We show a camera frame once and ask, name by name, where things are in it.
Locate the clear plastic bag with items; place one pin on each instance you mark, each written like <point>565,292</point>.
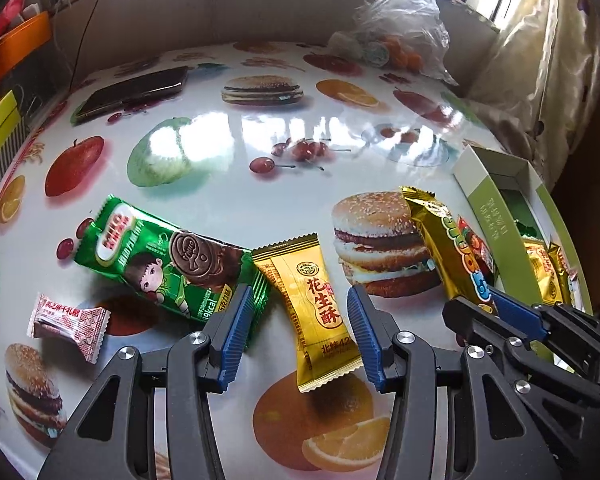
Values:
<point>399,34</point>

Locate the black smartphone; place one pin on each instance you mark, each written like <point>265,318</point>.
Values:
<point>138,90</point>

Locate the yellow peanut crisp packet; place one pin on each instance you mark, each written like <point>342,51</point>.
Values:
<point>543,270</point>
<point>325,348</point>

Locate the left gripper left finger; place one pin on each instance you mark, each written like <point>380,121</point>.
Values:
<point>110,434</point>

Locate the white red nougat candy packet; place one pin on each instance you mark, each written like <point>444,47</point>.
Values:
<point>85,328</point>

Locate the long yellow rice snack bar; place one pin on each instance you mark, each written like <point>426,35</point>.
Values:
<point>455,262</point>

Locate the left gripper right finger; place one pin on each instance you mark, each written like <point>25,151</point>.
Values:
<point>490,433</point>

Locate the beige dotted curtain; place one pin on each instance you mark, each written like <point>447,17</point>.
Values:
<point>539,85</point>

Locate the green and white cardboard box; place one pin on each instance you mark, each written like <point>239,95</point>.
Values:
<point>508,198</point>

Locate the green Milo wafer packet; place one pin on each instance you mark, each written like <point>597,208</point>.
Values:
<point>186,273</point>

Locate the orange box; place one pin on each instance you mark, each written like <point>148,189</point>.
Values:
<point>20,42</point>

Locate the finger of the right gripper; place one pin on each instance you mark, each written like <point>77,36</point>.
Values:
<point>562,328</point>
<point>520,359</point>

